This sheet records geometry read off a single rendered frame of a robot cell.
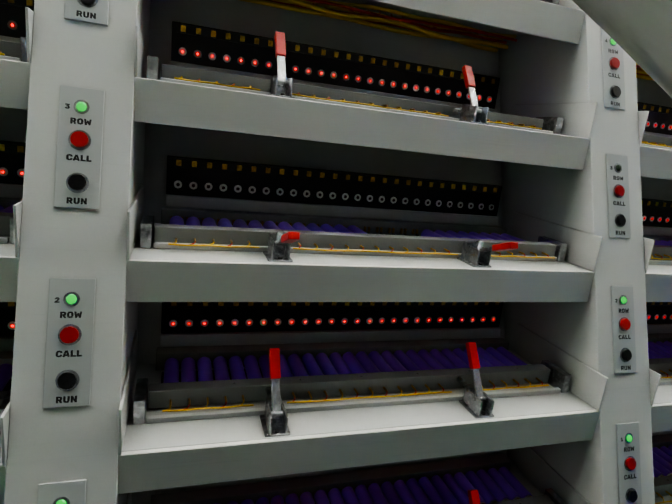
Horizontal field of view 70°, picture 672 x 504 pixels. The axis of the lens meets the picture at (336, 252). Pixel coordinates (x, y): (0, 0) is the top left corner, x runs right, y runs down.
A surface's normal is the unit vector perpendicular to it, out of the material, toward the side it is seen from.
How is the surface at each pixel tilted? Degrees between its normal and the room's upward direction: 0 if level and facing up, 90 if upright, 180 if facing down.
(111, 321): 90
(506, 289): 109
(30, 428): 90
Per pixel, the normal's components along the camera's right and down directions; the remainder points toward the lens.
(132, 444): 0.11, -0.97
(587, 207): -0.95, -0.04
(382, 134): 0.29, 0.25
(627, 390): 0.32, -0.07
